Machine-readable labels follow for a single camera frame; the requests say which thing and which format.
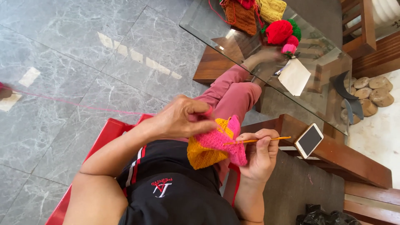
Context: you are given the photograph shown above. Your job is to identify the person's right hand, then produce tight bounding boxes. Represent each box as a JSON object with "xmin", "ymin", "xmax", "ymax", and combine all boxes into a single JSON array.
[{"xmin": 236, "ymin": 128, "xmax": 281, "ymax": 184}]

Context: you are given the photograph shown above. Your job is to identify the person's left hand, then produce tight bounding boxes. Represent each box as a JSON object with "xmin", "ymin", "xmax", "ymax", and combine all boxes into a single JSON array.
[{"xmin": 141, "ymin": 95, "xmax": 220, "ymax": 142}]

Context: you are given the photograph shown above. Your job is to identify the orange crochet hook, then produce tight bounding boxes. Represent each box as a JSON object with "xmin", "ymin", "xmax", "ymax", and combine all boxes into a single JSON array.
[{"xmin": 223, "ymin": 136, "xmax": 292, "ymax": 146}]

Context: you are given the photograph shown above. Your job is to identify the pink and orange crochet piece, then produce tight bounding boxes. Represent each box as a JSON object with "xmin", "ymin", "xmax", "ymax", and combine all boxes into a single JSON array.
[{"xmin": 187, "ymin": 115, "xmax": 248, "ymax": 170}]

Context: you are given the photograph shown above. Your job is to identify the pink yarn strand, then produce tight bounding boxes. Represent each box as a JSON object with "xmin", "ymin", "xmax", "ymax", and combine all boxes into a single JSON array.
[{"xmin": 0, "ymin": 82, "xmax": 157, "ymax": 116}]

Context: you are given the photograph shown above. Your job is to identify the grey sofa cushion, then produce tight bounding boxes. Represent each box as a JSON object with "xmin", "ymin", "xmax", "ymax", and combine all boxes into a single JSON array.
[{"xmin": 262, "ymin": 149, "xmax": 346, "ymax": 225}]

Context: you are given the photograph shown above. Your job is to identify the white smartphone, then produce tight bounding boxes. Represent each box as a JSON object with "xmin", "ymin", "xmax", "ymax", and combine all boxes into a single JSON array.
[{"xmin": 294, "ymin": 122, "xmax": 324, "ymax": 159}]

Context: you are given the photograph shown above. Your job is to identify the person's pink trousers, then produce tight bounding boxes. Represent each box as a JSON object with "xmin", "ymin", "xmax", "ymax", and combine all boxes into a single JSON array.
[{"xmin": 193, "ymin": 64, "xmax": 263, "ymax": 126}]

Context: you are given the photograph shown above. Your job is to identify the wooden table base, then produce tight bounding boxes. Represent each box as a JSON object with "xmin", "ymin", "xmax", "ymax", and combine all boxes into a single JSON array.
[{"xmin": 192, "ymin": 29, "xmax": 267, "ymax": 84}]

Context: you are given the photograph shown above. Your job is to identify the person's black shirt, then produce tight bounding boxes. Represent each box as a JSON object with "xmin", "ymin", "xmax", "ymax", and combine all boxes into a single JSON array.
[{"xmin": 117, "ymin": 139, "xmax": 241, "ymax": 225}]

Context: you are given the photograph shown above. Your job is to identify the red plastic chair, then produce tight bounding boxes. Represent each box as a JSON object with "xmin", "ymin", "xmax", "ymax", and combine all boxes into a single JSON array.
[{"xmin": 45, "ymin": 114, "xmax": 242, "ymax": 225}]

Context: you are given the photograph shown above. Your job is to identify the black plastic bag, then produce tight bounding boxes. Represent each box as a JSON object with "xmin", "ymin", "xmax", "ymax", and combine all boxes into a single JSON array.
[{"xmin": 295, "ymin": 204, "xmax": 363, "ymax": 225}]

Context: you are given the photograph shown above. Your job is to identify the white paper sheet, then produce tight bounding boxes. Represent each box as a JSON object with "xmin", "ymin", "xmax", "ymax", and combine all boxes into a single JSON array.
[{"xmin": 277, "ymin": 58, "xmax": 312, "ymax": 97}]

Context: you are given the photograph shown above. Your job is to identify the glass table top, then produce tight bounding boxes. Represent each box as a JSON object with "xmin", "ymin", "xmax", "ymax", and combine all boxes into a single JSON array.
[{"xmin": 179, "ymin": 0, "xmax": 353, "ymax": 136}]

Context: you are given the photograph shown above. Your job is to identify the blue pen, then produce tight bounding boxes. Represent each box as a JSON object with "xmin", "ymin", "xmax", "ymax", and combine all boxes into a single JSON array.
[{"xmin": 274, "ymin": 62, "xmax": 293, "ymax": 76}]

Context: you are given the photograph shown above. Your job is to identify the small light pink yarn ball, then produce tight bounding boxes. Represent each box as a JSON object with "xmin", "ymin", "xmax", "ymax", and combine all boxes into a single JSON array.
[{"xmin": 281, "ymin": 43, "xmax": 297, "ymax": 57}]

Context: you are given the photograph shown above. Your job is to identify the red yarn strand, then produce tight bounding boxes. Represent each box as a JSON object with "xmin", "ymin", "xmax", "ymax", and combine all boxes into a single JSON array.
[{"xmin": 208, "ymin": 0, "xmax": 237, "ymax": 26}]

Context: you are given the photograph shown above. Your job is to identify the brown crochet piece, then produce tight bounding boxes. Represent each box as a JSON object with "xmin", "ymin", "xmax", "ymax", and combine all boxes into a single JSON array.
[{"xmin": 223, "ymin": 0, "xmax": 258, "ymax": 36}]

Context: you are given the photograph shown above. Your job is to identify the small dark pink yarn ball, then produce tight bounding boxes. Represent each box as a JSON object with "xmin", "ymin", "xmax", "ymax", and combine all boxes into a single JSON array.
[{"xmin": 286, "ymin": 35, "xmax": 300, "ymax": 48}]

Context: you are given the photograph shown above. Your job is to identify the red yarn ball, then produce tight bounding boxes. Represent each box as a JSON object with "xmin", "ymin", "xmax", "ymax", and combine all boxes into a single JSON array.
[{"xmin": 265, "ymin": 20, "xmax": 294, "ymax": 45}]

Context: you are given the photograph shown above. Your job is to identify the red crochet piece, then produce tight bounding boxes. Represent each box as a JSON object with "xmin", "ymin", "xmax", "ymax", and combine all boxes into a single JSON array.
[{"xmin": 236, "ymin": 0, "xmax": 256, "ymax": 10}]

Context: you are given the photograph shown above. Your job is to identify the pile of round stones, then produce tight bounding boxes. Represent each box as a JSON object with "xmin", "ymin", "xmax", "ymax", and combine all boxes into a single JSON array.
[{"xmin": 340, "ymin": 76, "xmax": 395, "ymax": 125}]

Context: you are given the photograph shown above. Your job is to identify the green yarn ball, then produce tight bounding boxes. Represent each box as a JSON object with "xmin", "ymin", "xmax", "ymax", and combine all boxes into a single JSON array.
[{"xmin": 261, "ymin": 18, "xmax": 302, "ymax": 42}]

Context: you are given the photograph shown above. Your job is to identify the yellow crochet piece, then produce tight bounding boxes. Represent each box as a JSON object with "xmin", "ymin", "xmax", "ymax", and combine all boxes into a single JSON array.
[{"xmin": 256, "ymin": 0, "xmax": 287, "ymax": 24}]

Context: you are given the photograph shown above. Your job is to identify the wooden armchair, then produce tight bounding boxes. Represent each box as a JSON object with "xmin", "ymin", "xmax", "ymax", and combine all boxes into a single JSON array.
[{"xmin": 340, "ymin": 0, "xmax": 400, "ymax": 79}]

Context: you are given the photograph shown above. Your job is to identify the white ribbed cushion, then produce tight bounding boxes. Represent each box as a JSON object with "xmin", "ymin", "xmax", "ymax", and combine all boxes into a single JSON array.
[{"xmin": 371, "ymin": 0, "xmax": 400, "ymax": 24}]

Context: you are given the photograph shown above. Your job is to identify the wooden sofa frame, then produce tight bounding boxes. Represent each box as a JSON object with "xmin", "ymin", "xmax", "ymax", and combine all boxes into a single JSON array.
[{"xmin": 240, "ymin": 114, "xmax": 400, "ymax": 225}]

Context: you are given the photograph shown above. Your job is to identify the black curved table bracket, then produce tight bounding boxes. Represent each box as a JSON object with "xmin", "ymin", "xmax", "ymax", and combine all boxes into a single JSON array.
[
  {"xmin": 331, "ymin": 70, "xmax": 359, "ymax": 101},
  {"xmin": 343, "ymin": 98, "xmax": 365, "ymax": 126}
]

